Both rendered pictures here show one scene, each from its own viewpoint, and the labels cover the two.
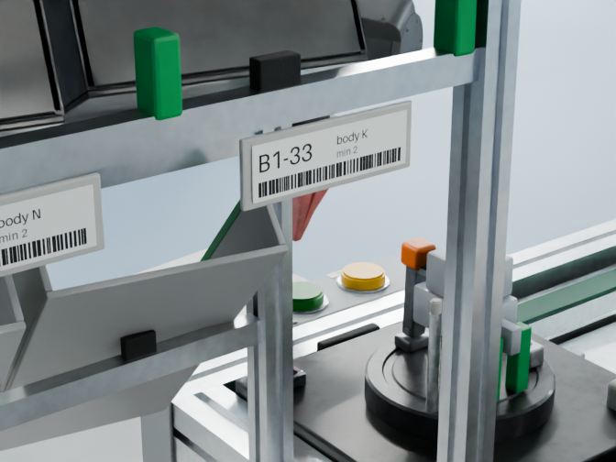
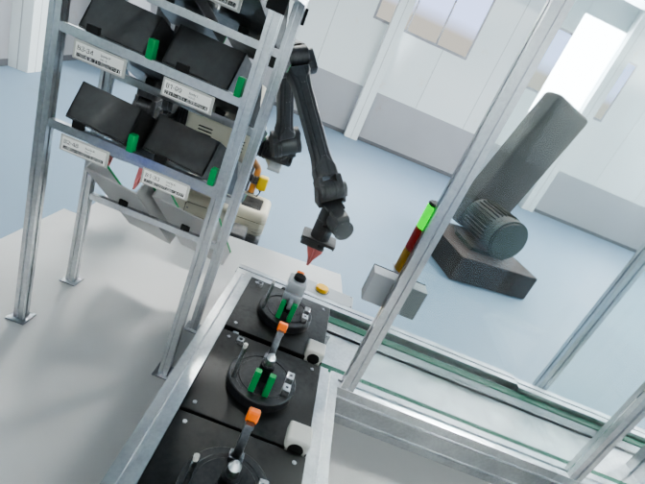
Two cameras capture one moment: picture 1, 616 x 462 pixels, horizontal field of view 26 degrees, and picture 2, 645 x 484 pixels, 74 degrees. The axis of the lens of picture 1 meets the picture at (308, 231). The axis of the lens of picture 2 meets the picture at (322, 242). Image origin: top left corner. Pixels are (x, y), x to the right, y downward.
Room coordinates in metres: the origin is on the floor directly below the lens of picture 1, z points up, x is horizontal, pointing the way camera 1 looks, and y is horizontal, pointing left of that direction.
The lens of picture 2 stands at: (0.11, -0.64, 1.60)
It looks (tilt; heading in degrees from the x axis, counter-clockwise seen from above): 23 degrees down; 34
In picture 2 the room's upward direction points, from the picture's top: 24 degrees clockwise
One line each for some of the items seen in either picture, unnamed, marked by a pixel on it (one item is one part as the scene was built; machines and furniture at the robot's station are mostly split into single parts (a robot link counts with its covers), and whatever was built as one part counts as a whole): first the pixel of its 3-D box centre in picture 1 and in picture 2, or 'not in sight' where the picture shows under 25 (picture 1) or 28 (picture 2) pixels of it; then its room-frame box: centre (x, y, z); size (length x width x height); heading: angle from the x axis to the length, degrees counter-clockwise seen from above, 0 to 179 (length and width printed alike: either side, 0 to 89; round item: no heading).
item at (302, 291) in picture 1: (301, 300); not in sight; (1.05, 0.01, 0.96); 0.04 x 0.04 x 0.02
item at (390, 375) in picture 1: (458, 382); (284, 312); (0.87, -0.11, 0.98); 0.14 x 0.14 x 0.02
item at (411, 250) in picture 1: (423, 292); not in sight; (0.91, -0.09, 1.04); 0.04 x 0.02 x 0.08; 37
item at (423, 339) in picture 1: (412, 339); not in sight; (0.91, -0.08, 0.99); 0.02 x 0.02 x 0.01; 37
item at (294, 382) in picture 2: not in sight; (266, 368); (0.67, -0.27, 1.01); 0.24 x 0.24 x 0.13; 37
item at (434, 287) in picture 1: (475, 289); (295, 289); (0.86, -0.12, 1.06); 0.08 x 0.04 x 0.07; 38
